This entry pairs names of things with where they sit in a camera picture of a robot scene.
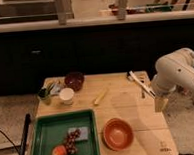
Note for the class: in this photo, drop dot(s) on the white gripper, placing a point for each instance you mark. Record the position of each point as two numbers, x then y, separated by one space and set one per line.
161 86

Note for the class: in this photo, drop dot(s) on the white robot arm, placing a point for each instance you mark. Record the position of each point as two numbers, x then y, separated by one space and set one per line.
172 69

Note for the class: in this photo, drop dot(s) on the red-orange bowl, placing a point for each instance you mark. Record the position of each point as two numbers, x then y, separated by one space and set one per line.
117 134

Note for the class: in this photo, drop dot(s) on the dark maroon bowl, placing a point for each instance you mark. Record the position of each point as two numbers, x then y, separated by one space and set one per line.
74 80

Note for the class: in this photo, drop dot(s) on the blue-grey sponge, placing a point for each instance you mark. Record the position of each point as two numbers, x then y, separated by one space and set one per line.
83 133

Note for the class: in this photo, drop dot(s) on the white cup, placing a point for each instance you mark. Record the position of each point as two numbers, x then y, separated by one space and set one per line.
67 95

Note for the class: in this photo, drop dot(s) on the dark red grapes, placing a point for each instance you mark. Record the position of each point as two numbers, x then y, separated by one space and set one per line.
69 141

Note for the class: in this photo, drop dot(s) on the silver foil packet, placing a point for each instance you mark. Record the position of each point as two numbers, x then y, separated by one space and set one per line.
57 87

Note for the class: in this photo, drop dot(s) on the green tray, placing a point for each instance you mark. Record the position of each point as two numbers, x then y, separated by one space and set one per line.
51 130

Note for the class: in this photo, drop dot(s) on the red apple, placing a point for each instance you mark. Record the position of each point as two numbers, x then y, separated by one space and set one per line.
59 150

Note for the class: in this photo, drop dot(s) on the black pole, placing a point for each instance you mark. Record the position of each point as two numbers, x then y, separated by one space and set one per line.
24 137

